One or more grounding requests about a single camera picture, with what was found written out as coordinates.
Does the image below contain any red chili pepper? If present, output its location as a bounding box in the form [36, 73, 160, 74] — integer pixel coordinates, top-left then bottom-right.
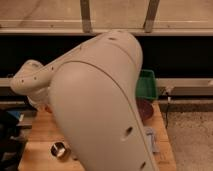
[45, 106, 52, 113]

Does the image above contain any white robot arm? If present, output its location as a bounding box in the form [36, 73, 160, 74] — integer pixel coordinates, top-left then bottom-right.
[10, 30, 159, 171]

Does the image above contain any green plastic tray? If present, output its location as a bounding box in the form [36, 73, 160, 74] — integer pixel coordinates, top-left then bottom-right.
[136, 69, 158, 101]

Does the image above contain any purple bowl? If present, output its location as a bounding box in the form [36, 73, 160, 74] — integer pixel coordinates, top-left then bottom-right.
[136, 98, 154, 121]

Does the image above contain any grey-blue cloth toy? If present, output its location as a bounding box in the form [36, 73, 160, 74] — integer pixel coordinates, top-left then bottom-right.
[144, 126, 159, 153]

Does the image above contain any small metal cup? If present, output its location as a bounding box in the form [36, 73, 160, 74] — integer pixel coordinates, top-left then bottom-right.
[50, 142, 67, 158]

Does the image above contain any black chair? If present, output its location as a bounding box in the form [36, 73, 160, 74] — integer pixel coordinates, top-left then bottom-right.
[0, 109, 22, 171]

